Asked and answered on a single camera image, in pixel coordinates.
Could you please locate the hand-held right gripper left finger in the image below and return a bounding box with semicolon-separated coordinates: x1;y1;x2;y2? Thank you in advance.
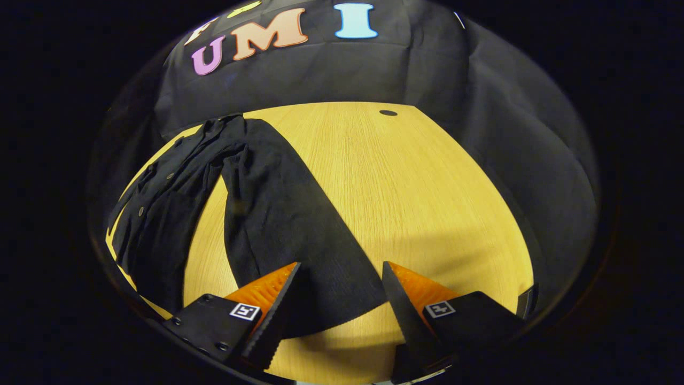
163;262;301;372

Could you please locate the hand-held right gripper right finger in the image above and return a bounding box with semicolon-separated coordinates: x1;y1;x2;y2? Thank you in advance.
382;261;530;384

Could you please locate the black button shirt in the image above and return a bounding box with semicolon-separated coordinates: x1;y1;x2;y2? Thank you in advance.
107;114;388;341

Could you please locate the black backdrop cloth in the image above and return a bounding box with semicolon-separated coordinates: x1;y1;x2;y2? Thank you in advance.
88;0;600;321

